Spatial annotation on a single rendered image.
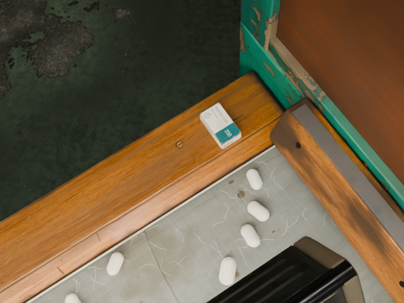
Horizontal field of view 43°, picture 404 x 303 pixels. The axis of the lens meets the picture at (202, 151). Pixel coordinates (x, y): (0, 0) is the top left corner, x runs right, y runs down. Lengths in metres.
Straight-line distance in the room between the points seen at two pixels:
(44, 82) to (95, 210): 1.09
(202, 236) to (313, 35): 0.32
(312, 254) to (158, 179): 0.40
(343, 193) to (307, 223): 0.11
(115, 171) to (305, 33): 0.34
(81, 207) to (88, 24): 1.19
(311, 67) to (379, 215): 0.20
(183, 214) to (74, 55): 1.15
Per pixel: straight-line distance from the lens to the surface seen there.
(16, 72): 1.86
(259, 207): 0.73
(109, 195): 0.75
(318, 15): 0.60
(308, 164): 0.68
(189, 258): 0.74
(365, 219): 0.65
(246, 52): 0.81
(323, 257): 0.38
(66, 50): 1.84
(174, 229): 0.75
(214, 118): 0.75
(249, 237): 0.72
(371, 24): 0.53
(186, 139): 0.76
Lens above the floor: 1.46
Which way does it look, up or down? 68 degrees down
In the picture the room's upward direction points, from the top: 9 degrees counter-clockwise
